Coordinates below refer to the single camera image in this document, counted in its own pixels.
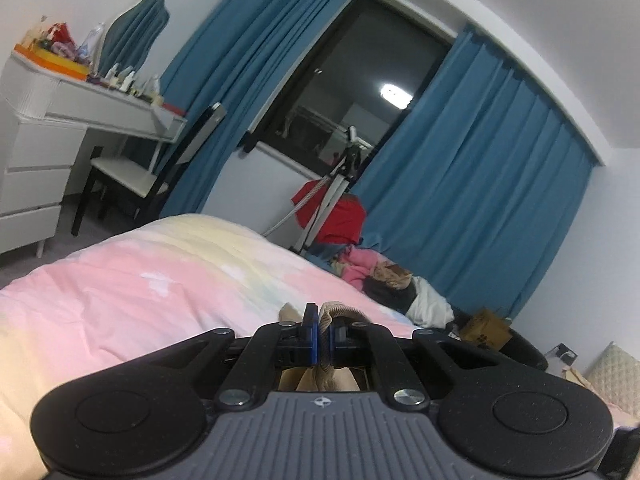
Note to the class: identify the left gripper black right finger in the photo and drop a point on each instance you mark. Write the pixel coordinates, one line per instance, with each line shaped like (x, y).
(373, 348)

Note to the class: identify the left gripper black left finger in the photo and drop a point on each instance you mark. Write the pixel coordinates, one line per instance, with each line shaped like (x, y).
(274, 348)

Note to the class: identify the tan t-shirt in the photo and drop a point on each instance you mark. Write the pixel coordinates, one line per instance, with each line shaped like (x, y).
(323, 376)

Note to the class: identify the black garment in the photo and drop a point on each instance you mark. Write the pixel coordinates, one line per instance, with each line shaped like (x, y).
(399, 300)

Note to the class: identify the beige patterned garment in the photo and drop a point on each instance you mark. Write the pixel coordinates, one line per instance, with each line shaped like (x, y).
(392, 275)

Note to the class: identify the pink garment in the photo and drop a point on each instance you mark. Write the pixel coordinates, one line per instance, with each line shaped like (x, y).
(354, 264)

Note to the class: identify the white garment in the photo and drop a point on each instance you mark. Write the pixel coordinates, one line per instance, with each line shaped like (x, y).
(429, 308)

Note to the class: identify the red cloth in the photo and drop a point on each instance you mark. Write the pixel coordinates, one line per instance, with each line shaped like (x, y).
(344, 224)

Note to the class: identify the brown cardboard box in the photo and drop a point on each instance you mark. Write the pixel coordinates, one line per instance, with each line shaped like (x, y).
(486, 329)

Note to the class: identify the pastel tie-dye bed duvet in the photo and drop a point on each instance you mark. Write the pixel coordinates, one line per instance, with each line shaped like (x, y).
(139, 292)

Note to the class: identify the right blue curtain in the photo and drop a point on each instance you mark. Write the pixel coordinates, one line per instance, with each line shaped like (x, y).
(477, 188)

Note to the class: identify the blue curtain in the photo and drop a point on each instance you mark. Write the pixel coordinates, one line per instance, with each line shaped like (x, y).
(477, 188)
(237, 57)

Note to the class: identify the cream quilted pillow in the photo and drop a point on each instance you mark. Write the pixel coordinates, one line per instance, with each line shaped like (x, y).
(615, 375)

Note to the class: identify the dark window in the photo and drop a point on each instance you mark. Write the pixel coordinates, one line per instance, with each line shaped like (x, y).
(362, 74)

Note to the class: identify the left blue curtain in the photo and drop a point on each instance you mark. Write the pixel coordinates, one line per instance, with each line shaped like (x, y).
(237, 57)

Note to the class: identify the cosmetic bottles on dresser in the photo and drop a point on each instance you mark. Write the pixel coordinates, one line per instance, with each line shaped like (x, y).
(126, 82)

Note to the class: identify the white dressing table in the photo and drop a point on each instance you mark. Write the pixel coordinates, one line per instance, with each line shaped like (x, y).
(45, 117)

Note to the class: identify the orange tray with clutter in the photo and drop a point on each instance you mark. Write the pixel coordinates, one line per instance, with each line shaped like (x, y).
(50, 46)

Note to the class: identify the silver camera tripod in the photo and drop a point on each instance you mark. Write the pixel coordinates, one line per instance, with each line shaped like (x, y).
(336, 183)

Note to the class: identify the wall power outlet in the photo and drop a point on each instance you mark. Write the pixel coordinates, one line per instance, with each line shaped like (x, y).
(564, 354)

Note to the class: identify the wavy frame vanity mirror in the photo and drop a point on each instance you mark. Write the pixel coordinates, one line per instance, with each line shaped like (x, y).
(129, 39)

